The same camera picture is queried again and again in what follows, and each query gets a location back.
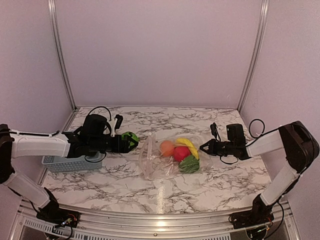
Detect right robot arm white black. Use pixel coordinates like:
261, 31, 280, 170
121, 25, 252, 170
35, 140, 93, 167
199, 121, 320, 224

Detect fake orange fruit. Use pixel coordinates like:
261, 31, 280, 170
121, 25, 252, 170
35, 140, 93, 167
159, 140, 175, 157

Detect light blue plastic basket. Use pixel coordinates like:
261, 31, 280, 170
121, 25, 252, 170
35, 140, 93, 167
41, 152, 106, 173

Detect right aluminium frame post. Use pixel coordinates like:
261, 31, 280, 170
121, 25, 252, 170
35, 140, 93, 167
237, 0, 270, 113

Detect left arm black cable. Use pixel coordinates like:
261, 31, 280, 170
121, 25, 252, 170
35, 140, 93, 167
83, 106, 112, 163

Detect left aluminium frame post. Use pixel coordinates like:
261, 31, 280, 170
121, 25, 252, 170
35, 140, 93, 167
48, 0, 77, 112

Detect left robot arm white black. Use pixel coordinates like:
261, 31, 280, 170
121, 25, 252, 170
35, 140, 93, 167
0, 114, 139, 223

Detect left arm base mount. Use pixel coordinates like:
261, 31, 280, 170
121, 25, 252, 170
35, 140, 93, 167
36, 197, 80, 228

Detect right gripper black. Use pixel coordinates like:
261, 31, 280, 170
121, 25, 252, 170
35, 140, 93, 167
199, 138, 236, 157

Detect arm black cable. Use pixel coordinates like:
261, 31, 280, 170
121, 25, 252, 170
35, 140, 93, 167
219, 118, 266, 166
83, 106, 112, 163

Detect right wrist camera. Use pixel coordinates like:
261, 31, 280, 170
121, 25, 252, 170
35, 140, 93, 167
210, 122, 221, 142

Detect dark green fake vegetable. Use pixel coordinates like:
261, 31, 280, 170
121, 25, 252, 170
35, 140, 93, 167
178, 155, 200, 174

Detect aluminium frame post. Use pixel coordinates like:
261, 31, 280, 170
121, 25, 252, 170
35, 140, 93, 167
48, 0, 77, 112
237, 0, 270, 113

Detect yellow fake banana bunch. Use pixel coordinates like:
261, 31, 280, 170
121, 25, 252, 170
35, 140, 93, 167
175, 137, 200, 161

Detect front aluminium rail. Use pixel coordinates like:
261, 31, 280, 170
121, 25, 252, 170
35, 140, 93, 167
9, 200, 300, 240

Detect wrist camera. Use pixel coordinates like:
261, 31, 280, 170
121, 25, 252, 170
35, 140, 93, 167
109, 114, 123, 137
210, 122, 221, 142

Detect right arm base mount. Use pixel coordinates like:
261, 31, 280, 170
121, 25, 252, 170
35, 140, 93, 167
228, 196, 274, 229

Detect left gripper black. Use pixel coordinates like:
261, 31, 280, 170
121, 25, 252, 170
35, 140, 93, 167
89, 134, 138, 153

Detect clear zip top bag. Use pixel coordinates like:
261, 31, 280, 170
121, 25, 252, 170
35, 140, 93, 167
138, 133, 214, 181

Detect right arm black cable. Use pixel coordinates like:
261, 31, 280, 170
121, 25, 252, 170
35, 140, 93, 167
219, 118, 266, 166

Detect light green fake fruit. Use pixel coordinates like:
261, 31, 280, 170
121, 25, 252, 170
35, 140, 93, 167
121, 131, 140, 152

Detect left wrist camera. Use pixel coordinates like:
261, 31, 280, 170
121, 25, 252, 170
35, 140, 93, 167
109, 114, 123, 137

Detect pink red fake fruit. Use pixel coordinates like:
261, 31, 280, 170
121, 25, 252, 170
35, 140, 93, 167
173, 146, 191, 162

